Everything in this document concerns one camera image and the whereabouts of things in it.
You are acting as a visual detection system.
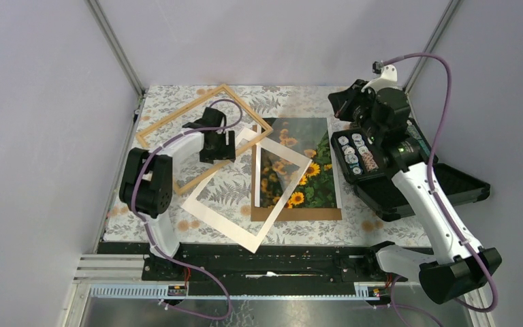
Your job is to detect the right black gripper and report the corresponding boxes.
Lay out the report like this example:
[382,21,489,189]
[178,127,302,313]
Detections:
[328,80,381,142]

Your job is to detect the wooden picture frame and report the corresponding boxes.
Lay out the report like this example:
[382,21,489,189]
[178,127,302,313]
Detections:
[136,84,273,196]

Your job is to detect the white mat board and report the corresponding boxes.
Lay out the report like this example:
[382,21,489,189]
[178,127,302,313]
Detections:
[181,138,312,253]

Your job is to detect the sunflower photo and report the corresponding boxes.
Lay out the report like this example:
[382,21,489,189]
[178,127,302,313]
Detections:
[257,139,338,209]

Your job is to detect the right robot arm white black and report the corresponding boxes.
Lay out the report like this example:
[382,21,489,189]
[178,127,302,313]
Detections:
[328,80,502,304]

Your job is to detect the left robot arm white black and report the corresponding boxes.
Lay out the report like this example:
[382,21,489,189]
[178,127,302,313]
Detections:
[118,107,236,280]

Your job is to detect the dark green photo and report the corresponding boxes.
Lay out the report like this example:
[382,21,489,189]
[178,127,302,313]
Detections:
[264,117,328,157]

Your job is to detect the black poker chip case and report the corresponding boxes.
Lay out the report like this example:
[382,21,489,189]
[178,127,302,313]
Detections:
[330,129,491,222]

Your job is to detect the green chip stack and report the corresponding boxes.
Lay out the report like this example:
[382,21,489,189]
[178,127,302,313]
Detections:
[407,118,431,156]

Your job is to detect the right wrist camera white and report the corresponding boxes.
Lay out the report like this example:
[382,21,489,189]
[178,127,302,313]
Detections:
[361,62,398,93]

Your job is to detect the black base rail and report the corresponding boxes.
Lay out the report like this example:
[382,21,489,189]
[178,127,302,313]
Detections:
[140,243,409,296]

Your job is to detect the grey slotted cable duct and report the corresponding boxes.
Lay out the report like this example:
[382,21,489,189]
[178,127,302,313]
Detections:
[91,283,382,302]

